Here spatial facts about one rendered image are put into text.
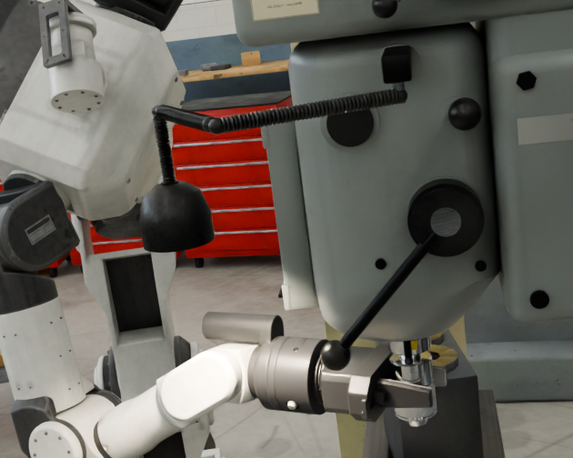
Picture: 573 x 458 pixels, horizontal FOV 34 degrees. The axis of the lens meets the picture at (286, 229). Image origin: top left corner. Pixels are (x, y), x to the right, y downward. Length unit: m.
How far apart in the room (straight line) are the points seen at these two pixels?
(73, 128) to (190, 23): 9.01
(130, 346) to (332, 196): 0.83
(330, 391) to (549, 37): 0.45
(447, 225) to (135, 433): 0.54
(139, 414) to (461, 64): 0.61
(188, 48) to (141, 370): 8.70
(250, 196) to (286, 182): 4.71
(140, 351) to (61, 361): 0.42
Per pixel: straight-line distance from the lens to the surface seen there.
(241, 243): 5.80
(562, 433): 3.61
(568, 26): 0.88
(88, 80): 1.19
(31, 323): 1.27
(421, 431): 1.43
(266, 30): 0.87
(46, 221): 1.26
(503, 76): 0.87
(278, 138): 0.99
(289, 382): 1.09
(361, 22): 0.86
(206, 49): 10.24
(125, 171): 1.29
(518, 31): 0.88
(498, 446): 1.61
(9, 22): 1.38
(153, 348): 1.68
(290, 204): 1.00
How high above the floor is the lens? 1.69
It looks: 15 degrees down
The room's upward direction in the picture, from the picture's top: 7 degrees counter-clockwise
